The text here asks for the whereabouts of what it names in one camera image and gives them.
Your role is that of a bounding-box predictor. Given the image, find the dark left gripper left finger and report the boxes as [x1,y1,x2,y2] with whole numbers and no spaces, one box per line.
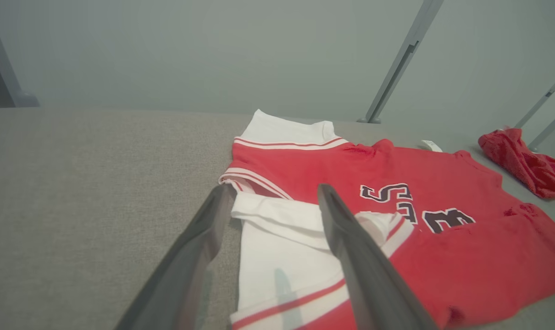
[115,183,238,330]

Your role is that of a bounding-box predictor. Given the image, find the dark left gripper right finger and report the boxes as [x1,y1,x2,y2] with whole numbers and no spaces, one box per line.
[317,183,439,330]

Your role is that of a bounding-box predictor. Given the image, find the pile of red white garments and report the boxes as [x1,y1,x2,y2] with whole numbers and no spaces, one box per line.
[219,109,555,330]

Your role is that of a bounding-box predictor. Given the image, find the red shorts white stripe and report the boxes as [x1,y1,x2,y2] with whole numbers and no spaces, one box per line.
[478,128,555,200]

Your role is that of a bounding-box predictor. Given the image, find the grey partition post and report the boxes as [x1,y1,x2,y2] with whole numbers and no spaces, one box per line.
[356,0,444,124]
[515,66,555,129]
[527,103,555,152]

